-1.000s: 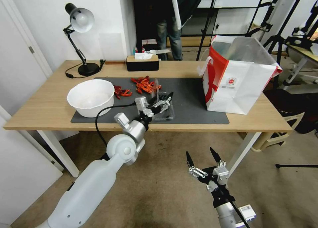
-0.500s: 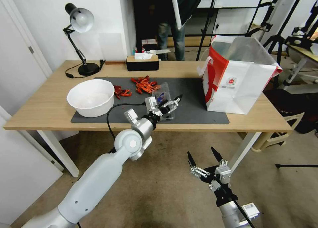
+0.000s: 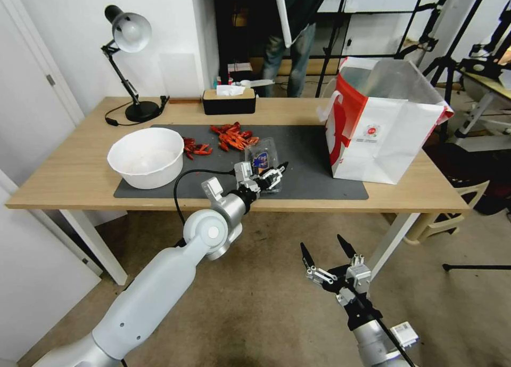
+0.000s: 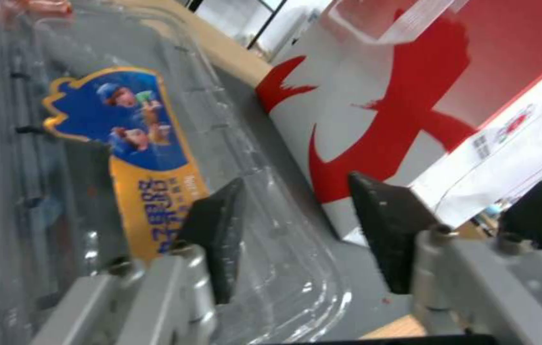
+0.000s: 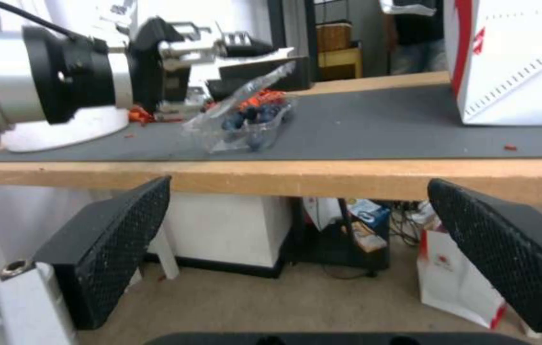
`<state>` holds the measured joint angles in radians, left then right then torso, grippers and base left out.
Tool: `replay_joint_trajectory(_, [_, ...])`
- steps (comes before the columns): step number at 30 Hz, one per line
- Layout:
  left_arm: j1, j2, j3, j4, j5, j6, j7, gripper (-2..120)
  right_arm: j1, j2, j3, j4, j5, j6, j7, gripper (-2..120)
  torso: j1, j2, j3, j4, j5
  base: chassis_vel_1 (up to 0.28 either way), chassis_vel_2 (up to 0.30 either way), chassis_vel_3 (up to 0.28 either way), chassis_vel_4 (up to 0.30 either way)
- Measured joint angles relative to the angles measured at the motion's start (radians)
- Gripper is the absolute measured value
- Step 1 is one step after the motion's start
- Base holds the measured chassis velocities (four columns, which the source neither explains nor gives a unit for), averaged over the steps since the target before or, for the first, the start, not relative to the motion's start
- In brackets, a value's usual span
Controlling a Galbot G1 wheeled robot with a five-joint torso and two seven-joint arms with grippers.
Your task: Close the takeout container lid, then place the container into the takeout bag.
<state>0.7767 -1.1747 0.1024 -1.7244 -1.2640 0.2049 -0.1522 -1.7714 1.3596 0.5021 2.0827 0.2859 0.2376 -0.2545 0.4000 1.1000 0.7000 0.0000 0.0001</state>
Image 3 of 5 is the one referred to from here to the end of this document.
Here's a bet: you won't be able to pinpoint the white side desk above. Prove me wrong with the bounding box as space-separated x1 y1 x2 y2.
454 69 511 141

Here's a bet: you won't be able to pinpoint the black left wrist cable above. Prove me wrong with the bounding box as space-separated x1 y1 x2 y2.
172 168 240 228

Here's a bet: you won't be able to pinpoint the black lamp cord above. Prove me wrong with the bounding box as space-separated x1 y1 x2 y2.
105 95 171 127

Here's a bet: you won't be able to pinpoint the white door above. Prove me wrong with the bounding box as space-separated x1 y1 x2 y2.
0 0 103 364

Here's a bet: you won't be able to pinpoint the clear plastic takeout container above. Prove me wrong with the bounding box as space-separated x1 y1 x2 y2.
243 138 286 195

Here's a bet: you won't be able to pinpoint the black tissue box wooden lid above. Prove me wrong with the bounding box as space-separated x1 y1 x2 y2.
202 88 257 116

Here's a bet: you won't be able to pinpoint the white round bowl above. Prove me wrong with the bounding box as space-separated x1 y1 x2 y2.
106 127 185 190

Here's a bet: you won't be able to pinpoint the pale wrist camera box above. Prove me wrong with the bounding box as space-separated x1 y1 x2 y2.
234 161 254 184
344 263 373 294

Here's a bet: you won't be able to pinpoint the white tissue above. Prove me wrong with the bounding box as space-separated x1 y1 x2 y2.
215 85 246 99

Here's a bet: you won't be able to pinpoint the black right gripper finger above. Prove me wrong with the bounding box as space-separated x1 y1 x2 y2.
300 242 337 286
336 234 366 268

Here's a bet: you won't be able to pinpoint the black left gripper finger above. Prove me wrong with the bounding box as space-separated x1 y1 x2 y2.
266 161 290 181
263 175 285 193

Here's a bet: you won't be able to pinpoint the beige plastic chair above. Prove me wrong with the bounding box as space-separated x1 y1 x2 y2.
381 179 491 246

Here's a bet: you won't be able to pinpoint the wooden table white legs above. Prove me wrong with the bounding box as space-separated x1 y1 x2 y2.
4 96 473 286

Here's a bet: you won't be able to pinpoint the black desk lamp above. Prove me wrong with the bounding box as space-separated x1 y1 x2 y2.
100 4 160 124

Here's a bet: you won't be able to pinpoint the black tripod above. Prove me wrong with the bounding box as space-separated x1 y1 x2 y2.
442 262 511 273
419 0 496 144

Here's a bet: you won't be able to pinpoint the red and white takeout bag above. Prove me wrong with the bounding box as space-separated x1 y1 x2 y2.
317 56 456 185

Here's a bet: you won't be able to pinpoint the person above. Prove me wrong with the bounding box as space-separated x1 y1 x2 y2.
261 0 334 99

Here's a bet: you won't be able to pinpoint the dark grey desk mat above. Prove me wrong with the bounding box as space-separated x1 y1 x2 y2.
113 124 370 201

